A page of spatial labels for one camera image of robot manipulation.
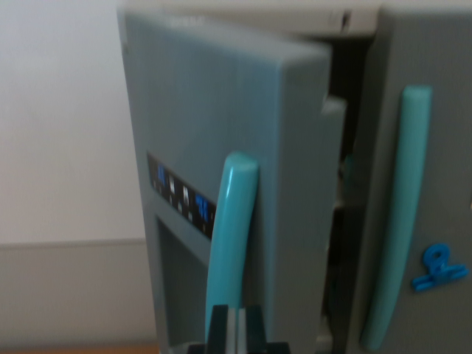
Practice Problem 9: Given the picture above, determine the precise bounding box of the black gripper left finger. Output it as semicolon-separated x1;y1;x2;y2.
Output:
204;305;237;347

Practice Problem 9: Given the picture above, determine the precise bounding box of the blue clip magnet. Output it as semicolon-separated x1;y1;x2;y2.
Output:
411;243;470;294

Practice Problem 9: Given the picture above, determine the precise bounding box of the long teal door handle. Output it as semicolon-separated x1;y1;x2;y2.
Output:
359;84;433;351

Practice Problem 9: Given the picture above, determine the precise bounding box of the grey toy fridge cabinet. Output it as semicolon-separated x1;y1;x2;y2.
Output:
117;0;384;354

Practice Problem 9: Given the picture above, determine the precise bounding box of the black temperature display panel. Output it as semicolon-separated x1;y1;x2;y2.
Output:
146;150;218;240

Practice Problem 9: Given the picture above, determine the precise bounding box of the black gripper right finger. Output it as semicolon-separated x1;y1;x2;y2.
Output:
237;305;268;347

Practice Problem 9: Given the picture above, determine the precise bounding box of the grey fridge door with magnets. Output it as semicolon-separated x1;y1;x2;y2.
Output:
342;0;472;354

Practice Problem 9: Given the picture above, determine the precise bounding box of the short teal door handle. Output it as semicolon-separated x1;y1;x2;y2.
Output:
204;152;260;347

